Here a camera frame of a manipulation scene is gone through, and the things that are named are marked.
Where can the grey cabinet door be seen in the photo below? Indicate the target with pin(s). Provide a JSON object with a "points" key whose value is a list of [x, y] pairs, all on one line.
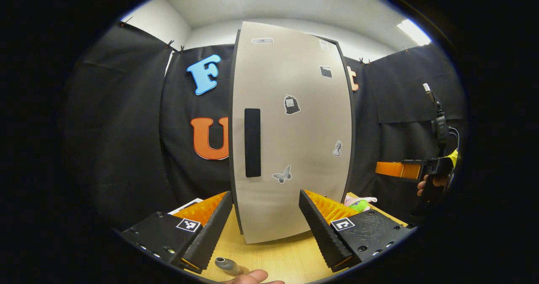
{"points": [[303, 149]]}

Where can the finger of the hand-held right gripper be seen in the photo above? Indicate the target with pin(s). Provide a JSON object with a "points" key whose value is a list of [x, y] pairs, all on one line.
{"points": [[425, 166]]}

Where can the green and pink toy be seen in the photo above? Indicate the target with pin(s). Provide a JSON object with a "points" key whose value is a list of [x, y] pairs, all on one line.
{"points": [[360, 205]]}

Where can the silver bottle with pink label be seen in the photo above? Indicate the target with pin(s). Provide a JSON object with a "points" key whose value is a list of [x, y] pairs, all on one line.
{"points": [[229, 266]]}

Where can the long ceiling light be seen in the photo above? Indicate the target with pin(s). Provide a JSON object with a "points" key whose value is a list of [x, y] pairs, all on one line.
{"points": [[414, 32]]}

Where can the black backdrop cloth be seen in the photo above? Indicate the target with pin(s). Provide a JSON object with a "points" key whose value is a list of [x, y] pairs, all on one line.
{"points": [[126, 128]]}

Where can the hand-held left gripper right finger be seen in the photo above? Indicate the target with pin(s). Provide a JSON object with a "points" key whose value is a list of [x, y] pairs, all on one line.
{"points": [[320, 229]]}

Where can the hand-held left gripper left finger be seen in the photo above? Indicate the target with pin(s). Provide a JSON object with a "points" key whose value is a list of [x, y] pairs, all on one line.
{"points": [[212, 229]]}

